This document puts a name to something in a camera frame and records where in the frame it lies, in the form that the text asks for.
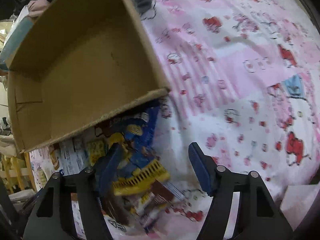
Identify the blue yellow chip bag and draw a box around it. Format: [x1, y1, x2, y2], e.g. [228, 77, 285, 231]
[97, 101, 170, 196]

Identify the pink clothing pile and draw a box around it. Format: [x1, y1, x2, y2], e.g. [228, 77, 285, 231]
[27, 0, 50, 18]

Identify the teal cushion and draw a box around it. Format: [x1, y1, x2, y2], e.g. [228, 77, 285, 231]
[1, 16, 34, 73]

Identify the white red wafer packet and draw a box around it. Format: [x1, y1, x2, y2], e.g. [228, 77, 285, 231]
[59, 137, 90, 176]

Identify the white paper sheet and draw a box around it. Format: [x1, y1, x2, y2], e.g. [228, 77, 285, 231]
[280, 184, 319, 231]

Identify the wooden chair frame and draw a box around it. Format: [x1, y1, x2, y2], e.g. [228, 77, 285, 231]
[1, 152, 37, 194]

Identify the brown cardboard box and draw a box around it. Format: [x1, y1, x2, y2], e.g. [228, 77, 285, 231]
[6, 0, 170, 152]

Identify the brown chocolate bar packet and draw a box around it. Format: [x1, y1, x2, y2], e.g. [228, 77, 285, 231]
[101, 181, 185, 235]

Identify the dark grey cloth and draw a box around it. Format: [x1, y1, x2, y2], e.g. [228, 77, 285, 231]
[132, 0, 152, 15]

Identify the yellow cracker packet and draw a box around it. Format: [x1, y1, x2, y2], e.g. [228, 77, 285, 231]
[87, 139, 105, 166]

